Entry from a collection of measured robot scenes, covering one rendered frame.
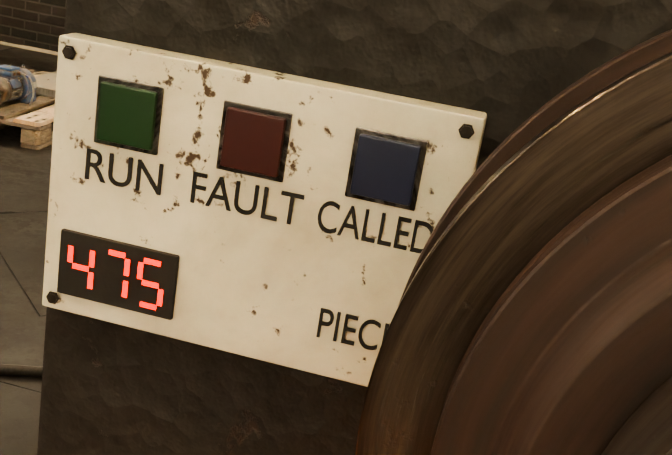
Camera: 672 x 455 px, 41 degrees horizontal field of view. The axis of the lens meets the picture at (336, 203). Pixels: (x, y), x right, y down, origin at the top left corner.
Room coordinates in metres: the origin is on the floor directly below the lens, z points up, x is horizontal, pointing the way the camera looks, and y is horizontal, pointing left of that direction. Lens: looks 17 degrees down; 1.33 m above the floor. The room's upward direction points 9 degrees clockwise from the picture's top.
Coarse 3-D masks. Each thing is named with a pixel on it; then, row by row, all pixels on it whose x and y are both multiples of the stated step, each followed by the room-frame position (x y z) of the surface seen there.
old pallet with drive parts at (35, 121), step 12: (36, 72) 5.53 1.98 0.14; (48, 72) 5.59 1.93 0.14; (36, 96) 4.98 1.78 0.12; (0, 108) 4.51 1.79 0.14; (12, 108) 4.55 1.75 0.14; (24, 108) 4.59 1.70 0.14; (36, 108) 4.70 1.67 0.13; (48, 108) 4.67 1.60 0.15; (0, 120) 4.38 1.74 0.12; (12, 120) 4.40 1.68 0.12; (24, 120) 4.36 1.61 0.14; (36, 120) 4.39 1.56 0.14; (48, 120) 4.45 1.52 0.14; (24, 132) 4.36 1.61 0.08; (36, 132) 4.37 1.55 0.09; (48, 132) 4.45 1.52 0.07; (24, 144) 4.36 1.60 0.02; (36, 144) 4.36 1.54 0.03; (48, 144) 4.46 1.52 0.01
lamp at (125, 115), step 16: (112, 96) 0.53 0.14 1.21; (128, 96) 0.53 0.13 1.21; (144, 96) 0.52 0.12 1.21; (112, 112) 0.53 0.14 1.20; (128, 112) 0.53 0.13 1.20; (144, 112) 0.52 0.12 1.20; (112, 128) 0.53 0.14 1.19; (128, 128) 0.53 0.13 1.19; (144, 128) 0.52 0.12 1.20; (128, 144) 0.52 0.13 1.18; (144, 144) 0.52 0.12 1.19
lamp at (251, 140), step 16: (240, 112) 0.51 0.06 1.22; (256, 112) 0.51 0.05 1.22; (224, 128) 0.52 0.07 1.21; (240, 128) 0.51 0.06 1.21; (256, 128) 0.51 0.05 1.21; (272, 128) 0.51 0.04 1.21; (224, 144) 0.51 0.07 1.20; (240, 144) 0.51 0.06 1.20; (256, 144) 0.51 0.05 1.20; (272, 144) 0.51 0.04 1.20; (224, 160) 0.51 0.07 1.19; (240, 160) 0.51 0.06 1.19; (256, 160) 0.51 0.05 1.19; (272, 160) 0.51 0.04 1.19; (272, 176) 0.51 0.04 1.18
